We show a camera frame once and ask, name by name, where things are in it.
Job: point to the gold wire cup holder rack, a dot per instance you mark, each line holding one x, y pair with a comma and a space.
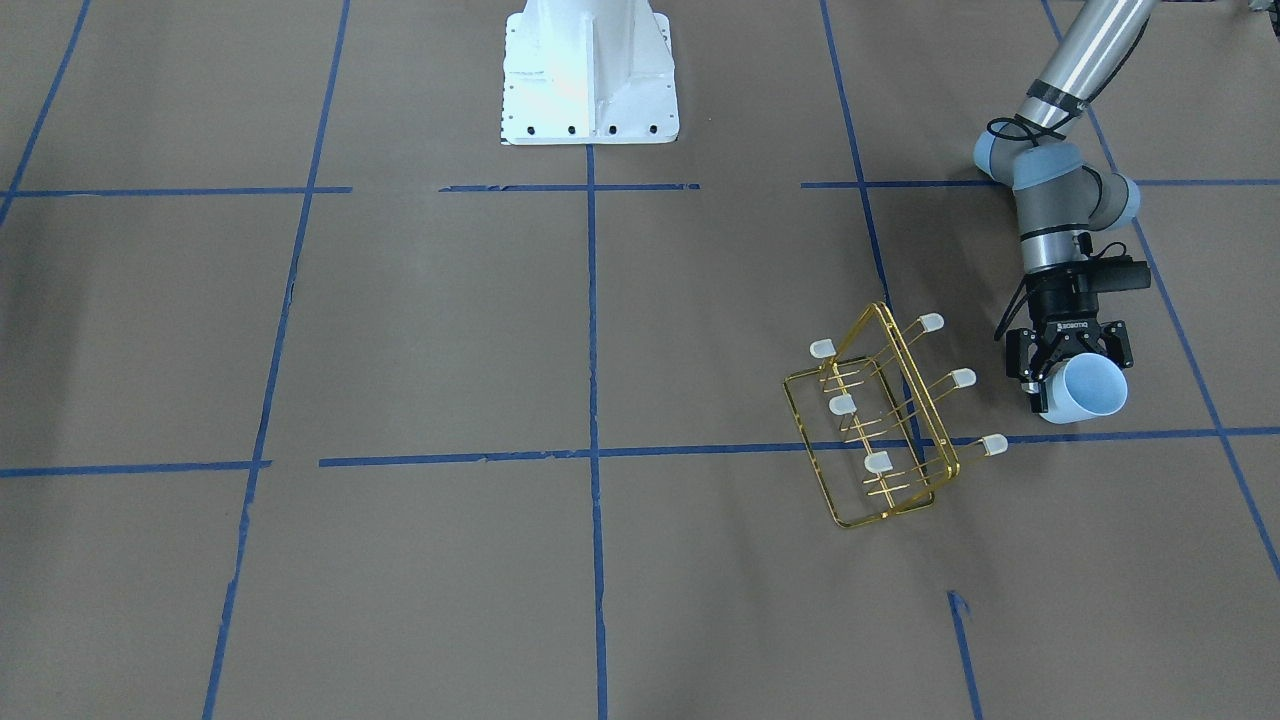
870, 422

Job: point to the light blue plastic cup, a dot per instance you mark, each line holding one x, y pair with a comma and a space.
1082, 388

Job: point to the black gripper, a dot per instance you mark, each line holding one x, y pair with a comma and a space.
1062, 306

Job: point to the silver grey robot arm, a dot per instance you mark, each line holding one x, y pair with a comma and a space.
1061, 201

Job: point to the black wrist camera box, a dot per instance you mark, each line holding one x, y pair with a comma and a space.
1111, 275

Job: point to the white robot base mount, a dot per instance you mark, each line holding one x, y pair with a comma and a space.
580, 72

